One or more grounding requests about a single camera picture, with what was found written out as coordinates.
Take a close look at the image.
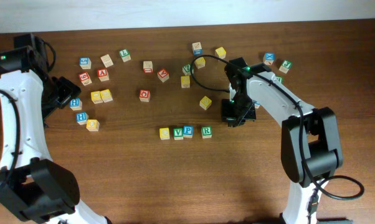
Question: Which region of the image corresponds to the red A block left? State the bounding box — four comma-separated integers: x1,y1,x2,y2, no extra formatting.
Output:
97,68,110,82

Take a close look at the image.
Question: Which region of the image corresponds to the green Z block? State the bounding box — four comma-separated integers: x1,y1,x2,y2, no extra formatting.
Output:
183,64,194,76

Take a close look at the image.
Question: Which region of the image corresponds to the plain block blue side top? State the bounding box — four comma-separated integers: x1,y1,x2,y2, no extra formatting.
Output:
192,42,202,55

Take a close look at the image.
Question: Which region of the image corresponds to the blue P block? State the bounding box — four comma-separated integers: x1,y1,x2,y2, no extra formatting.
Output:
183,126,194,138

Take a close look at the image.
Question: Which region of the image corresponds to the green J block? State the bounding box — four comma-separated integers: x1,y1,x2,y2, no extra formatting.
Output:
279,60,293,73

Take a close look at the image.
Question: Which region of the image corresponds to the plain block red side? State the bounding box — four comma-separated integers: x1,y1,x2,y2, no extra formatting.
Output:
143,61,153,73

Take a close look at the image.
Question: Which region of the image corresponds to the blue X block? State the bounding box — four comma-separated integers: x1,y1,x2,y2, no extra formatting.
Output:
263,52,275,65

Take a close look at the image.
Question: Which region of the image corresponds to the yellow block top right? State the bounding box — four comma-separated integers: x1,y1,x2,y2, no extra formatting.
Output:
215,47,226,59

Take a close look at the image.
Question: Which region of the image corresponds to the yellow O block pair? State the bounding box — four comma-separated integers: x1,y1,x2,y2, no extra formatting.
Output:
90,91,103,104

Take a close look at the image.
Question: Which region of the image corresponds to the yellow C block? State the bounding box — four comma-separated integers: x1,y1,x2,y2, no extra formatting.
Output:
159,128,170,140

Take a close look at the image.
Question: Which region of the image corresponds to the plain wooden block left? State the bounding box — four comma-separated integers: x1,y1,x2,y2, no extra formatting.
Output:
100,54,114,68

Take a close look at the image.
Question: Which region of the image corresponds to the green L block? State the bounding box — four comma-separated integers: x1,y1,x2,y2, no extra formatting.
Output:
119,49,131,62

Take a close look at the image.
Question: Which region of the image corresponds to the blue block far left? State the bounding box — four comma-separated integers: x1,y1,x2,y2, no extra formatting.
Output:
79,57,92,70

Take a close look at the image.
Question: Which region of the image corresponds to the yellow block below Z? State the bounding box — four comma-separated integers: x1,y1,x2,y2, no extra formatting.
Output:
181,76,190,88

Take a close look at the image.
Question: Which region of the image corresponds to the red A block tilted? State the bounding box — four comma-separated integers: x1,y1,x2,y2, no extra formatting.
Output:
157,68,169,83

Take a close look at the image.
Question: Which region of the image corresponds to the yellow O block left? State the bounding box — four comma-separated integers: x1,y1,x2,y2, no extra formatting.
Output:
86,119,100,132

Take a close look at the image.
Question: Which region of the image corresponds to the yellow G block pair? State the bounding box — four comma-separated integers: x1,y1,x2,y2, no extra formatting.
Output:
100,89,113,103

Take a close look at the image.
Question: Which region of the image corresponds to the blue H block lower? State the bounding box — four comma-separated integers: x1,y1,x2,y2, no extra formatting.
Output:
76,112,88,125

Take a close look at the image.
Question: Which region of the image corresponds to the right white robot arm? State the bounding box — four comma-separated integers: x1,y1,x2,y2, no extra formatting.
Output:
222,58,343,223

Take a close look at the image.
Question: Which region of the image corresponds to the yellow block above Z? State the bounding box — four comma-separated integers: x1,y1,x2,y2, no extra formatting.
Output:
194,57,206,69

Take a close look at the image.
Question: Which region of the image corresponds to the green r block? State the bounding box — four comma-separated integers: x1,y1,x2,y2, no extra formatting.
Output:
201,126,212,139
275,76,283,83

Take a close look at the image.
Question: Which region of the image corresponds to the green V block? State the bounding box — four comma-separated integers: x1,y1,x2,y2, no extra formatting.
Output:
173,128,184,140

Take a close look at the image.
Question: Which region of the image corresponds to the blue h block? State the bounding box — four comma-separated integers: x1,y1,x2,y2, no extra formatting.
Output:
76,112,88,125
69,98,83,111

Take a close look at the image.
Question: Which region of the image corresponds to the red O block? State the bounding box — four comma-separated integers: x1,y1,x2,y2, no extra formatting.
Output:
139,90,151,103

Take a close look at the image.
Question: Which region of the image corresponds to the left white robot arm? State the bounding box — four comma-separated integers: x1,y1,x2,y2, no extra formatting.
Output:
0,34,109,224

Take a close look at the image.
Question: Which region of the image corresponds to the yellow block centre lower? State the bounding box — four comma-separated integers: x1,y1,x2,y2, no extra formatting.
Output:
199,96,212,110

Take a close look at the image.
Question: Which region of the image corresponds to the blue H block upper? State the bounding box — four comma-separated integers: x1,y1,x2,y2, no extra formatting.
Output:
69,98,83,111

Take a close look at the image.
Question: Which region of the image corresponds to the red nine block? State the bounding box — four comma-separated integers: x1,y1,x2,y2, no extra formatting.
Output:
78,72,92,86

